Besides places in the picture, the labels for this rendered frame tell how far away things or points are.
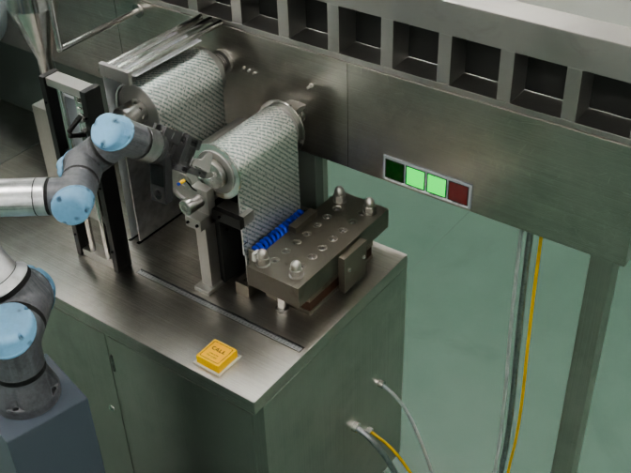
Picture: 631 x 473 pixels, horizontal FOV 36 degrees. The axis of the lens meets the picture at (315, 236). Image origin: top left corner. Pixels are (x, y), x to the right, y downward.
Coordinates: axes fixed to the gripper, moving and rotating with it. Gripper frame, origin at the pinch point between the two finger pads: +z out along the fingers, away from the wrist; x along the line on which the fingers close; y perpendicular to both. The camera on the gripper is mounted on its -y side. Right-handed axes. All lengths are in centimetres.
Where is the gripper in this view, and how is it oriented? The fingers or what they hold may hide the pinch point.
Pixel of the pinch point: (201, 174)
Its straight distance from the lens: 223.4
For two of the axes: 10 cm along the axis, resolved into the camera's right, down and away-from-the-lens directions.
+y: 3.6, -9.3, -0.4
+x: -8.1, -3.3, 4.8
